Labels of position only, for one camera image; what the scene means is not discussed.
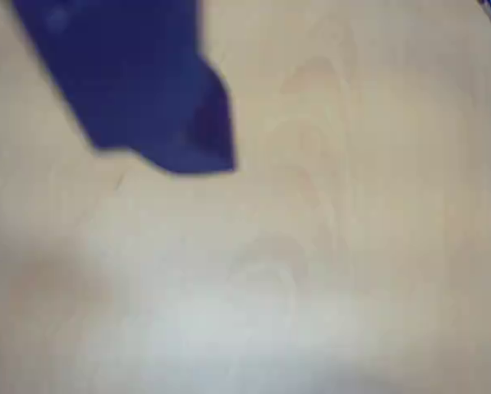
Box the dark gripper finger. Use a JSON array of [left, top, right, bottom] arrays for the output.
[[11, 0, 237, 174]]

